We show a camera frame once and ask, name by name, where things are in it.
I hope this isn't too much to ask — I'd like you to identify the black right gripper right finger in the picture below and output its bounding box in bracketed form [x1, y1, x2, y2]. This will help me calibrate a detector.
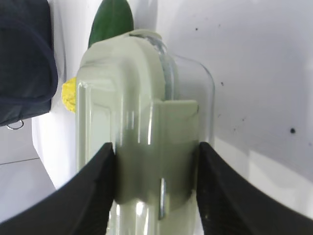
[196, 142, 313, 235]

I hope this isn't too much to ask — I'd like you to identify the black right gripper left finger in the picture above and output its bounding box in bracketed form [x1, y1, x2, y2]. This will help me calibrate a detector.
[0, 143, 115, 235]

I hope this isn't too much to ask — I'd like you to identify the yellow lemon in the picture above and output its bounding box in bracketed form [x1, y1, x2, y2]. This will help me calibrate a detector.
[62, 77, 76, 113]

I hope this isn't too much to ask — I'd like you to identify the glass container green lid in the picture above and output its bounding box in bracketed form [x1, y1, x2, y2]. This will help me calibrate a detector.
[75, 29, 215, 235]

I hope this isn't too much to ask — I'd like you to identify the navy blue lunch bag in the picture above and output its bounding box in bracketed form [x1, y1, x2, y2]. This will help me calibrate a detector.
[0, 0, 58, 126]

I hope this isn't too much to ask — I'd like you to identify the green cucumber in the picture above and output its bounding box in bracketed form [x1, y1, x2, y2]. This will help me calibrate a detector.
[88, 0, 134, 47]

